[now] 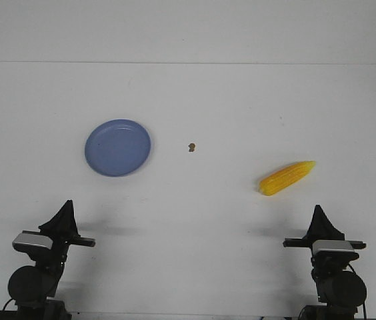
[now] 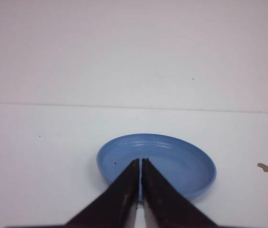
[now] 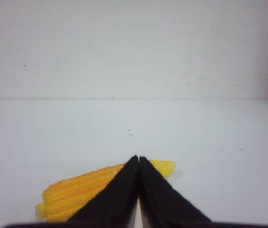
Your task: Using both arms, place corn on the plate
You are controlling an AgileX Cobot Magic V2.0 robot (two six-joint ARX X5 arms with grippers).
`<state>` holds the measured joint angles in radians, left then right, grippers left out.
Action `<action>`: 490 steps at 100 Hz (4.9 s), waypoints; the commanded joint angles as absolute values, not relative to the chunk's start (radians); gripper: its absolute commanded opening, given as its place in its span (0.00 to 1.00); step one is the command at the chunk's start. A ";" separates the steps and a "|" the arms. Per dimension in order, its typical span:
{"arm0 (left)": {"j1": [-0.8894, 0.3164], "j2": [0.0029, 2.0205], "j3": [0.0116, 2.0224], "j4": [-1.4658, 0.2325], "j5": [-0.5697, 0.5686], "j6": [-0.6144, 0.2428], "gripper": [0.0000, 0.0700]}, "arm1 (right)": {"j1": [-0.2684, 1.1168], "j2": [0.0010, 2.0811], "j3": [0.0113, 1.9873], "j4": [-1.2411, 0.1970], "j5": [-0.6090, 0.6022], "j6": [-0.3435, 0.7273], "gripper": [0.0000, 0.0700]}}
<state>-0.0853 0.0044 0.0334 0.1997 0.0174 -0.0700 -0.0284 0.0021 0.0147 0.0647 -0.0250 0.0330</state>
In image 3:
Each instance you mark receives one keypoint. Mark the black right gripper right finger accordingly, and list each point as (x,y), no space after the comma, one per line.
(161,202)

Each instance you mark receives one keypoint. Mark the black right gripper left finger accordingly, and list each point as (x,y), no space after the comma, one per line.
(116,202)

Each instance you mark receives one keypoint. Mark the yellow corn cob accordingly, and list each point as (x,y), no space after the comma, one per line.
(60,201)

